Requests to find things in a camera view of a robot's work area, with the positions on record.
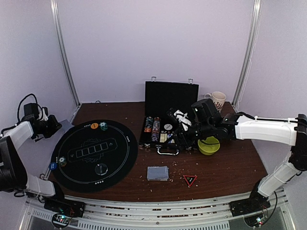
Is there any blue checkered playing card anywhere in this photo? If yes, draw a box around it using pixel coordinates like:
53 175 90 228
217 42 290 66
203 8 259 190
60 119 74 132

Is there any blue small blind button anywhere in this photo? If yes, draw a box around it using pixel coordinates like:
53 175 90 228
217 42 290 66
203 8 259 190
48 162 58 171

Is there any black poker chip case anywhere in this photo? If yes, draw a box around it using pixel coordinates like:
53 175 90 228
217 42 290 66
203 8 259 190
139 77 199 156

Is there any orange round button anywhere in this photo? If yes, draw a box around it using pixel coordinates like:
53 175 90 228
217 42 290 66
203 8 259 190
91 123 99 129

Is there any clear black round button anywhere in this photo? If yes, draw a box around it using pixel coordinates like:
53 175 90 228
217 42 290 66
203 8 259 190
94 163 108 176

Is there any grey card deck box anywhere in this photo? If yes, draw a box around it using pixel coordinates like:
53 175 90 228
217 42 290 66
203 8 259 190
147 166 169 181

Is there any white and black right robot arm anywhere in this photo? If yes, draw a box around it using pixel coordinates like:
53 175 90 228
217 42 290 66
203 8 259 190
167 99 307 216

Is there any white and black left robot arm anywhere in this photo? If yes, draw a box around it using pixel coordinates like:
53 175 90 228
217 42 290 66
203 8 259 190
0 92 73 223

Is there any blue texas holdem card deck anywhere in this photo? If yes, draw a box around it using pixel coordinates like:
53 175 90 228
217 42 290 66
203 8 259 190
167 133 175 144

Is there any yellow-green bowl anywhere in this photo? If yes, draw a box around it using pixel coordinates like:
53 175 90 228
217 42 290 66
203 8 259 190
198 137 220 156

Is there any cream patterned mug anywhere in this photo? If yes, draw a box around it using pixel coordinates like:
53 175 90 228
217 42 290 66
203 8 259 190
204 92 226 112

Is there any white dealer button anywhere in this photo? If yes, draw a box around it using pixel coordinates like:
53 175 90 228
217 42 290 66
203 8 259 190
164 124 173 131

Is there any cream card deck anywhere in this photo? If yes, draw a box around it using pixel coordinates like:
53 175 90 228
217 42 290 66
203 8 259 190
160 133 167 143

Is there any left inner poker chip row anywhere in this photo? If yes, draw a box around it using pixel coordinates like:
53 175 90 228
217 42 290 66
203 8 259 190
151 117 161 142

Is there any poker chip row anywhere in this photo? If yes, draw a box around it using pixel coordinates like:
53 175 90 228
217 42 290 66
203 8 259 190
144 116 154 133
151 117 161 142

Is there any red and black triangle card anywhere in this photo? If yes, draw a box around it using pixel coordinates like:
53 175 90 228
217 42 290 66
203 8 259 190
183 175 197 187

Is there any left outer poker chip row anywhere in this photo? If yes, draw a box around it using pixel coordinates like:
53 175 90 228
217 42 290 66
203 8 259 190
144 116 154 133

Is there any round black poker mat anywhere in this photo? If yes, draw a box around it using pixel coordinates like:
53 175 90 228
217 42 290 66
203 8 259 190
51 119 138 193

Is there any left green circuit board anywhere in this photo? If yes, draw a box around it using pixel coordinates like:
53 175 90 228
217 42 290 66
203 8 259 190
51 213 73 228

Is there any green circuit board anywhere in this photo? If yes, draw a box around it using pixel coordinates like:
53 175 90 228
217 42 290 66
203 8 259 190
51 213 73 228
247 215 266 228

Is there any right green circuit board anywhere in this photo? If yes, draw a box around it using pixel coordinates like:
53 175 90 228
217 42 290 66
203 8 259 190
247 215 266 228

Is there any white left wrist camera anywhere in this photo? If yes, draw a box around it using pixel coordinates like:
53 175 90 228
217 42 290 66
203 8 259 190
39 107 48 121

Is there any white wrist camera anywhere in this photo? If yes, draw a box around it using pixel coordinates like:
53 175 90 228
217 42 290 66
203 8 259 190
39 107 48 121
167 108 192 131

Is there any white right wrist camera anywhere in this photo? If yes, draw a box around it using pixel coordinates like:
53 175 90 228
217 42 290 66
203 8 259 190
167 108 192 131

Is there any right aluminium frame post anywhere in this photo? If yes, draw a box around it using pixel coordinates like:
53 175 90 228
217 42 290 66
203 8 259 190
232 0 262 109

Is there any aluminium frame post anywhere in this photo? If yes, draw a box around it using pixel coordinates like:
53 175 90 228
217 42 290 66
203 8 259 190
50 0 81 107
232 0 262 109

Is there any aluminium front rail base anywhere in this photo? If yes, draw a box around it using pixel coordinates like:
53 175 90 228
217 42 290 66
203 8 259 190
20 188 295 230

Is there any left aluminium frame post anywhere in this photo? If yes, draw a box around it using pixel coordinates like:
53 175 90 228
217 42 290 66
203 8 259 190
50 0 81 107

